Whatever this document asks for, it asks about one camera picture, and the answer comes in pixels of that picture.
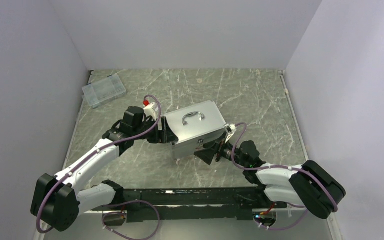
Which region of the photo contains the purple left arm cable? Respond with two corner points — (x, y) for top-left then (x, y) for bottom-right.
(35, 95), (162, 240)

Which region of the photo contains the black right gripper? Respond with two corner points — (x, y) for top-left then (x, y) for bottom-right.
(194, 132), (249, 168)

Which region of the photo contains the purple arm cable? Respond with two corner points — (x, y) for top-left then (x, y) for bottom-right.
(224, 122), (339, 232)
(35, 95), (162, 240)

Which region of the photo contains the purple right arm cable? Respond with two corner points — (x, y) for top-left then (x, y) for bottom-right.
(224, 122), (339, 232)

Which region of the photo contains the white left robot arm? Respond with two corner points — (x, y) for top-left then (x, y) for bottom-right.
(30, 100), (174, 234)

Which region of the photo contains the grey metal medicine case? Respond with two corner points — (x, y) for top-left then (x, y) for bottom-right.
(164, 100), (226, 160)

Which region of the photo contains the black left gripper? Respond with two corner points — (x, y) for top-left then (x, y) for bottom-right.
(133, 117), (178, 144)

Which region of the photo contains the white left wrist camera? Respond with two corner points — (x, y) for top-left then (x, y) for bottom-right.
(142, 100), (160, 121)

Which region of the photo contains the clear plastic compartment box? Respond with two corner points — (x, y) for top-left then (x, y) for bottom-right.
(82, 74), (127, 108)

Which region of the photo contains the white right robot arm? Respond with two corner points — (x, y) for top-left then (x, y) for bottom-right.
(194, 140), (346, 219)

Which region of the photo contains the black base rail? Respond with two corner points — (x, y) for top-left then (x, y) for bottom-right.
(92, 187), (288, 223)

